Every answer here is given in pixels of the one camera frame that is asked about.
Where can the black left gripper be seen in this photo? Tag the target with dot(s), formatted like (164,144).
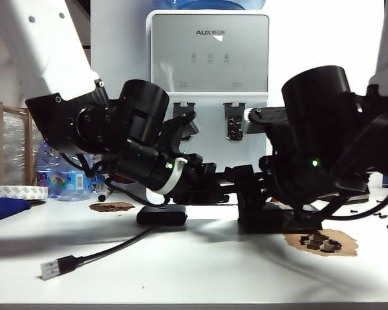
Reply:
(194,177)

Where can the black sponge block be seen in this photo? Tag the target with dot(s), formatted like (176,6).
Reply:
(258,223)

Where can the large brown cork mat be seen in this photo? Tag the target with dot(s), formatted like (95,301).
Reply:
(346,242)

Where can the white tape roll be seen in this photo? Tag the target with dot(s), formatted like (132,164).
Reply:
(16,192)

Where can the blue cloth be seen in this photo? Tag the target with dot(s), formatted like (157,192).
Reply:
(3,210)

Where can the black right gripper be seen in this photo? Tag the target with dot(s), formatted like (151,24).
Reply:
(291,181)

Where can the white AUX water dispenser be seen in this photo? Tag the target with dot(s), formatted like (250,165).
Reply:
(210,64)

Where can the blue water jug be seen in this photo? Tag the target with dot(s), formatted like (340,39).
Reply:
(213,4)

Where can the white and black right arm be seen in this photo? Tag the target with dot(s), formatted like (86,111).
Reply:
(317,106)

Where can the black USB hub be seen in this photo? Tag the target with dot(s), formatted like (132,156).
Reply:
(161,216)

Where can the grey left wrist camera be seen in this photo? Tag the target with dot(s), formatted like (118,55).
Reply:
(192,129)

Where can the black marker pen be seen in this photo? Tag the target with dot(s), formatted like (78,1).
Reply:
(103,196)

